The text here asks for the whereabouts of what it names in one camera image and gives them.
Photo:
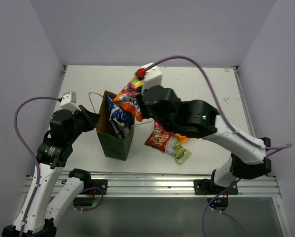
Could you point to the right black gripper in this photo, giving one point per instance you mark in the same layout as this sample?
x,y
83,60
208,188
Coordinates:
x,y
145,114

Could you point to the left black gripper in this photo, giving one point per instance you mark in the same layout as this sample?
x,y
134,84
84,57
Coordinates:
x,y
91,118

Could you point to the Fox's fruit candy bag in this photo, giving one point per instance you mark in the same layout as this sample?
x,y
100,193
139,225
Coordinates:
x,y
127,97

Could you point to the blue chips bag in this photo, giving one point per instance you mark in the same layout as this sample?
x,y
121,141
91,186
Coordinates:
x,y
119,119

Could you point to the green paper bag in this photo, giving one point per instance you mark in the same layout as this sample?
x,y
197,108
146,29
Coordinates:
x,y
112,146

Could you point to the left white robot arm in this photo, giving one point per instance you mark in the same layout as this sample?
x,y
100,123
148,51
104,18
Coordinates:
x,y
41,213

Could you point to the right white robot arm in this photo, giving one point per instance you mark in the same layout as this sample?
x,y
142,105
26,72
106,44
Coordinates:
x,y
198,119

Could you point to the red snack packet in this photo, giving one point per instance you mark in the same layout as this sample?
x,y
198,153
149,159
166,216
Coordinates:
x,y
158,138

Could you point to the orange candy packet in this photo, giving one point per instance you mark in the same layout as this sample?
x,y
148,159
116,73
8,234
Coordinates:
x,y
180,138

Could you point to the small green snack packet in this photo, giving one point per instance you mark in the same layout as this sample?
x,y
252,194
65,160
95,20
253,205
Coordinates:
x,y
178,151

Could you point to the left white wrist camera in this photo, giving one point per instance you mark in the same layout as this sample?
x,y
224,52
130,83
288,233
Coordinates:
x,y
68,101

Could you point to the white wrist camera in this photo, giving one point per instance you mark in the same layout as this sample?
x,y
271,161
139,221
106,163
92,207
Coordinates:
x,y
152,78
68,101

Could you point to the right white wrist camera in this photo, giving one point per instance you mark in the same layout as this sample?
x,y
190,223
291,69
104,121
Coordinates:
x,y
152,78

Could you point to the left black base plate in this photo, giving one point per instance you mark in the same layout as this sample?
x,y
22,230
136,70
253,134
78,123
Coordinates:
x,y
101,184

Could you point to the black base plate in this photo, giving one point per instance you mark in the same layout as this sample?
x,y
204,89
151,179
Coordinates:
x,y
207,187
101,184

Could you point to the aluminium mounting rail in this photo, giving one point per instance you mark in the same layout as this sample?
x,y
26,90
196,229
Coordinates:
x,y
177,185

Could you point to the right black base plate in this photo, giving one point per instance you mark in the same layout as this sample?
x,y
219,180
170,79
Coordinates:
x,y
207,187

